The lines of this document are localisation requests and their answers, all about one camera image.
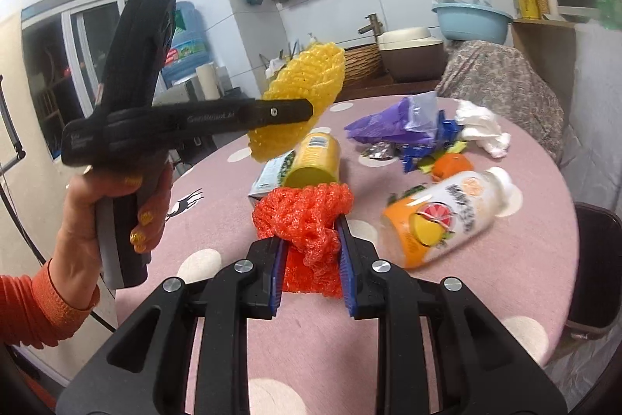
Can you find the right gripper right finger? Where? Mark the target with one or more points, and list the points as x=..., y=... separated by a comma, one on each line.
x=441, y=328

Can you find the white sheet cover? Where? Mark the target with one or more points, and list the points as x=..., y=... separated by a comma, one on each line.
x=591, y=160

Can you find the pink polka dot tablecloth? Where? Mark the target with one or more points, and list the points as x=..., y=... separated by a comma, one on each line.
x=525, y=264

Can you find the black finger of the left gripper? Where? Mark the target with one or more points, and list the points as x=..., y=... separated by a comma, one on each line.
x=189, y=123

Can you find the floral cloth cover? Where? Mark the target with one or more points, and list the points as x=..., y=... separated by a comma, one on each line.
x=501, y=79

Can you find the green white paper carton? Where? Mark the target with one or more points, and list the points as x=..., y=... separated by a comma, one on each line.
x=272, y=176

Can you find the brown white lidded pot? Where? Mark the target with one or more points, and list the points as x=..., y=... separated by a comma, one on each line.
x=412, y=54

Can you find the orange sleeve forearm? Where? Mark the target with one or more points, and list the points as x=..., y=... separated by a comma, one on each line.
x=34, y=313

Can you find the dark wooden counter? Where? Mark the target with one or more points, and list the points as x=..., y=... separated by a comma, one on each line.
x=381, y=87

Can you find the light blue plastic basin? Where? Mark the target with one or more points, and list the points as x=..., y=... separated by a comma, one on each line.
x=466, y=22

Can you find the blue snack wrapper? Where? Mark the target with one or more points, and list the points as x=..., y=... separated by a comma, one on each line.
x=447, y=134

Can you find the purple plastic bag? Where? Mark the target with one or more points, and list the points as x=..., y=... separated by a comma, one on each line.
x=413, y=120

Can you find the blue water jug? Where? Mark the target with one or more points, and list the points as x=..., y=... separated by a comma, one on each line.
x=189, y=48

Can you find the brown trash bin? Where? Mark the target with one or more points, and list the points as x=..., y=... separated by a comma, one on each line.
x=596, y=301

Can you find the orange foam fruit net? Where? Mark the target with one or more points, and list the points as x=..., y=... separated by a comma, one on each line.
x=305, y=220

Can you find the orange juice plastic bottle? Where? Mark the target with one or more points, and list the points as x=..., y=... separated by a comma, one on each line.
x=418, y=229

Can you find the woven wicker basket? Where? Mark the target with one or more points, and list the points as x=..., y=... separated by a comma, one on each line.
x=363, y=62

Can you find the brass faucet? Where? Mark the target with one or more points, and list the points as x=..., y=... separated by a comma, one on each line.
x=374, y=26

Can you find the left hand yellow nails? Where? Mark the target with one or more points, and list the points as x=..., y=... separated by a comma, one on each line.
x=76, y=263

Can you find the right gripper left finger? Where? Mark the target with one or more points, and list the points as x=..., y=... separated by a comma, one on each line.
x=182, y=332

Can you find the yellow foam fruit net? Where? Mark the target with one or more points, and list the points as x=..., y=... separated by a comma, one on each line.
x=317, y=75

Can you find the yellow cylindrical can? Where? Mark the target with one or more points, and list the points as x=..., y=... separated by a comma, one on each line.
x=316, y=161

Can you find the white tissue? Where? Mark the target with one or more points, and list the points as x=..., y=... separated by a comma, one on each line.
x=481, y=126

